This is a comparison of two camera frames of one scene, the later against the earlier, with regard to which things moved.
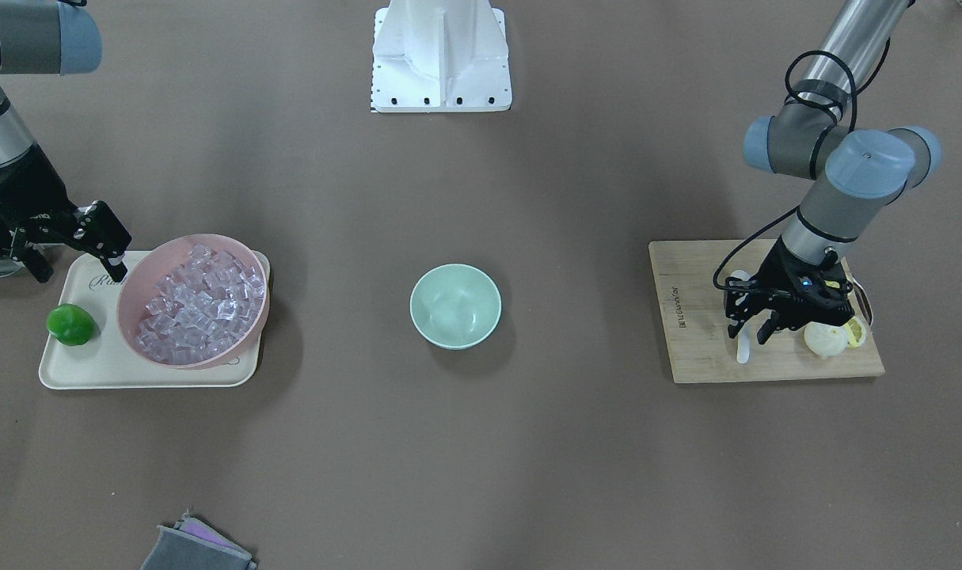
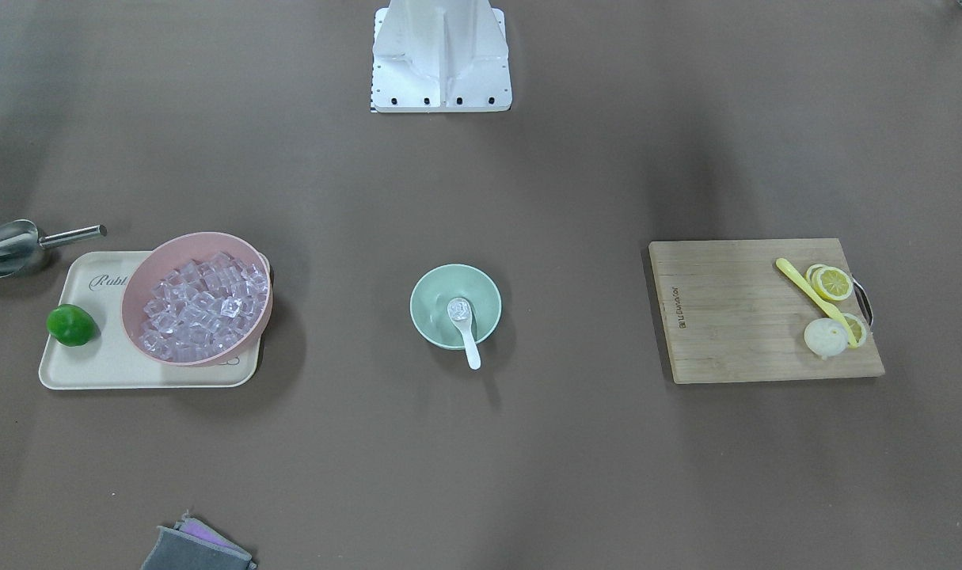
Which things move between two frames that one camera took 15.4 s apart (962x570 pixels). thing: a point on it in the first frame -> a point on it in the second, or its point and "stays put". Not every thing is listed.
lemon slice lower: (856, 332) stays put
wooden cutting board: (691, 276) stays put
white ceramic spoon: (743, 347) -> (461, 312)
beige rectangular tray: (105, 360) stays put
